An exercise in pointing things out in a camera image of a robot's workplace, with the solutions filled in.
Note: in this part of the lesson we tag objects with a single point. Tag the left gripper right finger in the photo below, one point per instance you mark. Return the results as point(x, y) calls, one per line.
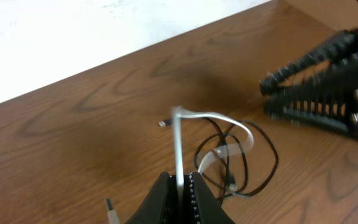
point(201, 205)

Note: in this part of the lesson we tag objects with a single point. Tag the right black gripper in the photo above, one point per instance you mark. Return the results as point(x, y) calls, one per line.
point(325, 96)

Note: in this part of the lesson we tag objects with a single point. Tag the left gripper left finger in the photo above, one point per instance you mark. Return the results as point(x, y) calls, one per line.
point(160, 206)

